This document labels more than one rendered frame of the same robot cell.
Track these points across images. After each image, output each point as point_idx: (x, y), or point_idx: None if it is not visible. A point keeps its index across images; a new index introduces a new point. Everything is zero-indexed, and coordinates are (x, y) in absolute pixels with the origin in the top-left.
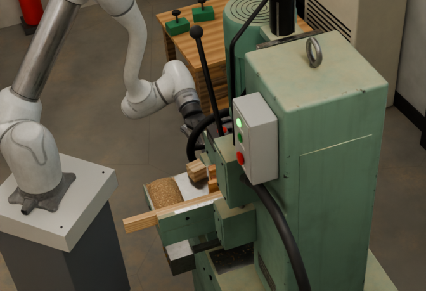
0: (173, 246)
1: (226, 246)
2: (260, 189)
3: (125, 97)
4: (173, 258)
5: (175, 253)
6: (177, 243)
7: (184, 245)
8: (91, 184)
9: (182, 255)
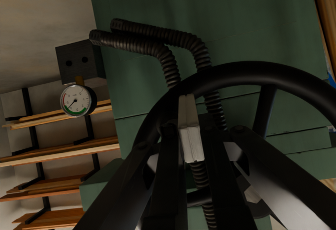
0: (89, 84)
1: None
2: None
3: None
4: (94, 87)
5: (94, 85)
6: (95, 83)
7: (105, 82)
8: None
9: (105, 84)
